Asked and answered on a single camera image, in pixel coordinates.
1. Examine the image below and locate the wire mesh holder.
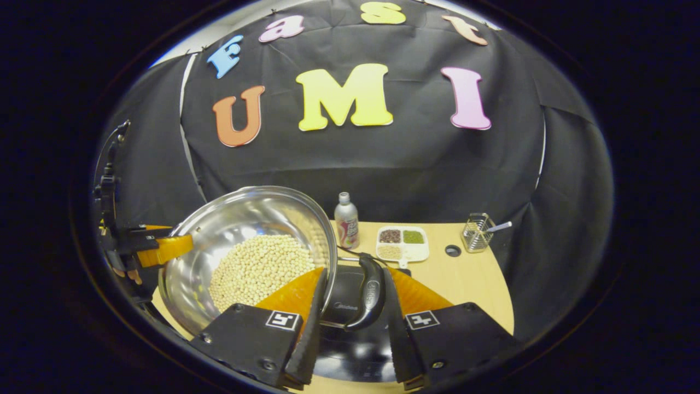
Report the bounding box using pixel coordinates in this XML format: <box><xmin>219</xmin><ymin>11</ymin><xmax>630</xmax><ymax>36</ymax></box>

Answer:
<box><xmin>460</xmin><ymin>212</ymin><xmax>496</xmax><ymax>254</ymax></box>

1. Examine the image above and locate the white divided bean dish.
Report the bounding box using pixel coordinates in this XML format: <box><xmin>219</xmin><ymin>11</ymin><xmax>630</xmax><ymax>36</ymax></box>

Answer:
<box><xmin>375</xmin><ymin>225</ymin><xmax>430</xmax><ymax>269</ymax></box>

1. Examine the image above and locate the patterned metal bottle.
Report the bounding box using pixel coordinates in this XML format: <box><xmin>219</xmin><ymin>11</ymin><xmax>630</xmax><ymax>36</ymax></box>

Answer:
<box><xmin>334</xmin><ymin>192</ymin><xmax>361</xmax><ymax>251</ymax></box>

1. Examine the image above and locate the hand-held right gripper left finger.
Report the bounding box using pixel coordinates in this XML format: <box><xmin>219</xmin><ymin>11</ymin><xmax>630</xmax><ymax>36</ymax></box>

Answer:
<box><xmin>190</xmin><ymin>266</ymin><xmax>330</xmax><ymax>391</ymax></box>

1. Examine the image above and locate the black induction cooktop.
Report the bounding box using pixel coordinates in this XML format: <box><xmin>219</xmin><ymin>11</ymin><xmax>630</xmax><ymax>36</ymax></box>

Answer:
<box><xmin>314</xmin><ymin>264</ymin><xmax>412</xmax><ymax>384</ymax></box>

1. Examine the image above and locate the heap of soybeans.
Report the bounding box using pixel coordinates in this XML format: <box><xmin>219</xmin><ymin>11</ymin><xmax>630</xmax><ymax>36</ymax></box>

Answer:
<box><xmin>207</xmin><ymin>234</ymin><xmax>318</xmax><ymax>314</ymax></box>

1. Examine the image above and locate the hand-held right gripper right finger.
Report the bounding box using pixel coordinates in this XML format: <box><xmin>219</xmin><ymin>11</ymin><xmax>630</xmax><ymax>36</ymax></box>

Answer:
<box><xmin>381</xmin><ymin>266</ymin><xmax>523</xmax><ymax>391</ymax></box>

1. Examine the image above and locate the stainless steel pot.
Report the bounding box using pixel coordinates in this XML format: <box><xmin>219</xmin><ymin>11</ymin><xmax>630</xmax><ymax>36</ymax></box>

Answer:
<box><xmin>158</xmin><ymin>185</ymin><xmax>387</xmax><ymax>336</ymax></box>

